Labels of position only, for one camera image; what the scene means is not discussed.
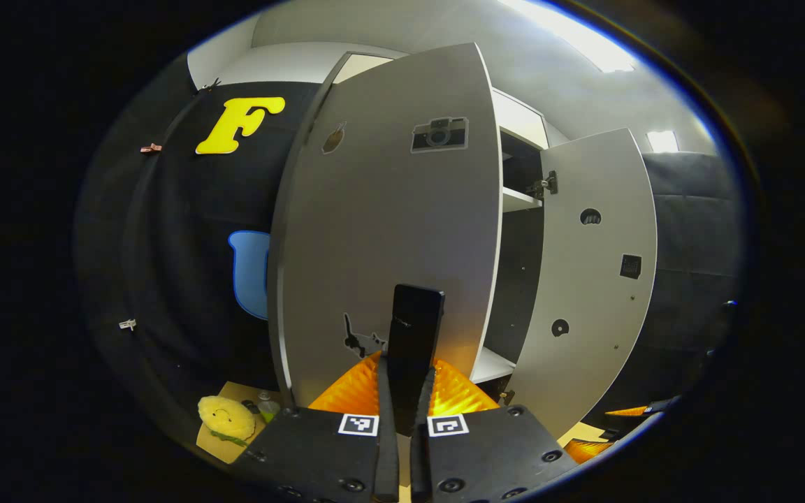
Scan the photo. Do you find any beige shoe cabinet door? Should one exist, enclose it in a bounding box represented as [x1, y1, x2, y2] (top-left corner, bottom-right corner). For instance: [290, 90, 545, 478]
[511, 128, 658, 439]
[268, 42, 502, 434]

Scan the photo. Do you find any beige cabinet drawer front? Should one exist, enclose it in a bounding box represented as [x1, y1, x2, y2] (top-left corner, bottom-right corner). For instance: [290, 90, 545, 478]
[333, 54, 550, 150]

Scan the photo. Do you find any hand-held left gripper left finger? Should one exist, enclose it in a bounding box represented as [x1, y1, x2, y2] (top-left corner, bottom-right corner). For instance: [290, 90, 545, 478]
[235, 351, 400, 503]

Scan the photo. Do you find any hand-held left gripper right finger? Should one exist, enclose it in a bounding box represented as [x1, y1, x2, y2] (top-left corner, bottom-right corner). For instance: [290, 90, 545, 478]
[409, 356, 578, 503]

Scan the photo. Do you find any yellow plush toy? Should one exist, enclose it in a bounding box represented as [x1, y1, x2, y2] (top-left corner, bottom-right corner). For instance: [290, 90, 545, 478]
[198, 395, 256, 448]

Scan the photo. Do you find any double-door shoe cabinet body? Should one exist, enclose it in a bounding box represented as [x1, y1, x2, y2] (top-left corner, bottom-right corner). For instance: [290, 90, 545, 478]
[315, 52, 550, 406]

